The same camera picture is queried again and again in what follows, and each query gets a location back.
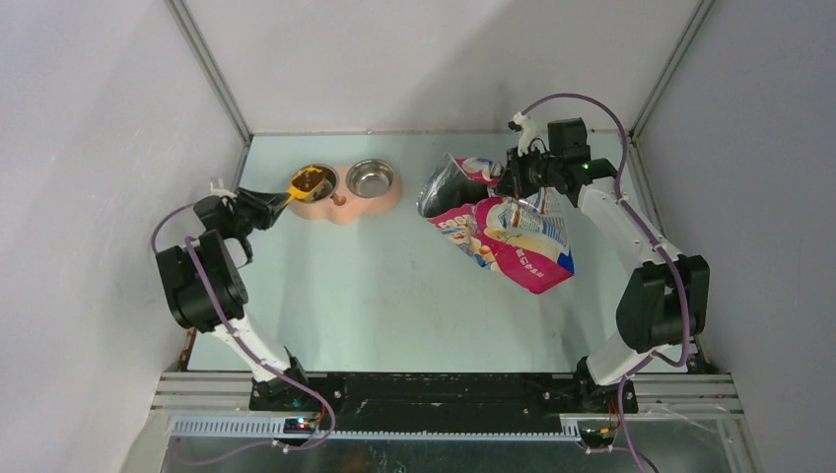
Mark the aluminium frame post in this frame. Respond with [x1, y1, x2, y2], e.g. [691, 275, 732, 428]
[164, 0, 253, 146]
[631, 0, 717, 143]

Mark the left aluminium frame post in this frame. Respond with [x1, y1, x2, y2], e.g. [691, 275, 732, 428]
[164, 0, 253, 146]

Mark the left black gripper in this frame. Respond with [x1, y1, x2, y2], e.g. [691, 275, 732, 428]
[229, 187, 289, 237]

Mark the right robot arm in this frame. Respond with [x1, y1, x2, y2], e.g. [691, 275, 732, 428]
[500, 112, 710, 412]

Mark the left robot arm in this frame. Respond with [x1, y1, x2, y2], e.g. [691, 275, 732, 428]
[151, 187, 312, 411]

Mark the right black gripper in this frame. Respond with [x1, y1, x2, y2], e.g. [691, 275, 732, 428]
[496, 143, 563, 201]

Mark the yellow plastic scoop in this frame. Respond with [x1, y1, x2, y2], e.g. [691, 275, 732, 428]
[288, 166, 325, 201]

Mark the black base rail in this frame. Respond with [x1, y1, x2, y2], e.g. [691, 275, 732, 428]
[250, 371, 638, 436]

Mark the pink double pet bowl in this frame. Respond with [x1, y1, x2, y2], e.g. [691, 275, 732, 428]
[289, 159, 402, 225]

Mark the white cable duct strip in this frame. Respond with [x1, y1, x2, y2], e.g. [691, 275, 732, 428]
[170, 416, 581, 441]

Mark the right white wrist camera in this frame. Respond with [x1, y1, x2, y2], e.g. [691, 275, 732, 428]
[508, 112, 540, 157]

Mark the colourful cat food bag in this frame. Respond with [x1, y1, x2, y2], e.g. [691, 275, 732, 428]
[417, 154, 576, 294]

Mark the brown pet food kibble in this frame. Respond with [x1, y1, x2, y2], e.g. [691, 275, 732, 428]
[291, 166, 325, 194]

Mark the right aluminium frame post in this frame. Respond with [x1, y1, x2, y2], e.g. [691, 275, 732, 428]
[631, 0, 717, 143]

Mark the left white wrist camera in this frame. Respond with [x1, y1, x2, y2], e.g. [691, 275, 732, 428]
[208, 178, 238, 200]

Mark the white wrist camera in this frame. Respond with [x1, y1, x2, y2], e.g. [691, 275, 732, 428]
[208, 178, 238, 200]
[508, 112, 540, 157]

